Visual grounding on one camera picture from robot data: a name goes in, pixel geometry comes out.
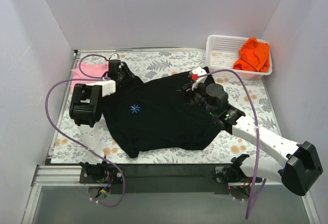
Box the aluminium frame rail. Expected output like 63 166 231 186
23 165 320 223

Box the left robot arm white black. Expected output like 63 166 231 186
69 59 135 183

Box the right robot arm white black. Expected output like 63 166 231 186
181 83 323 196

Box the black t shirt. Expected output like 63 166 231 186
101 72 220 158

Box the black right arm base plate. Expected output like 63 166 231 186
212 166 252 184

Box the orange t shirt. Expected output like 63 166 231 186
233 37 270 73

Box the white plastic laundry basket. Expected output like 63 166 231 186
206 35 273 80

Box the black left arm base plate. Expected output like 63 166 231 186
79 165 125 184

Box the pink folded t shirt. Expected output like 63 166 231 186
71 63 108 79

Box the floral patterned table mat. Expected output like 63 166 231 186
48 50 280 164

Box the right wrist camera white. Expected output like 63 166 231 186
190 67 209 91

